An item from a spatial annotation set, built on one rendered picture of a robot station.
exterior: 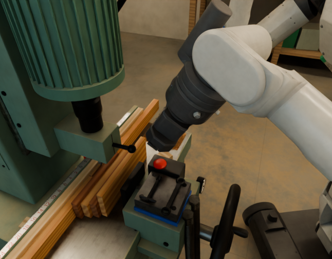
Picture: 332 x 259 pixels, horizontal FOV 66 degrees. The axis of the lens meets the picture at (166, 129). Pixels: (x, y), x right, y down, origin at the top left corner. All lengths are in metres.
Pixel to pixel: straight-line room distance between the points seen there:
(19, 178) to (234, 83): 0.61
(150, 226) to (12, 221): 0.43
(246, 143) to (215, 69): 1.90
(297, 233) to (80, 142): 1.27
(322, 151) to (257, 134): 2.01
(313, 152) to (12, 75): 0.51
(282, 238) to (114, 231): 1.06
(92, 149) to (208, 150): 1.56
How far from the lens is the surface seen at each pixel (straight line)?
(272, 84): 0.32
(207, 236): 0.71
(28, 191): 0.82
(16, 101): 0.61
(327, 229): 1.44
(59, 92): 0.47
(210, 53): 0.34
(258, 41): 0.39
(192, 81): 0.38
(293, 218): 1.65
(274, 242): 1.50
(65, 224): 0.65
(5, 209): 0.90
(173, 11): 4.04
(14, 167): 0.75
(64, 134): 0.64
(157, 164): 0.57
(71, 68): 0.45
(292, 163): 2.19
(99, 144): 0.58
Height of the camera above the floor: 1.45
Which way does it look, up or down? 40 degrees down
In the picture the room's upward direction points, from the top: straight up
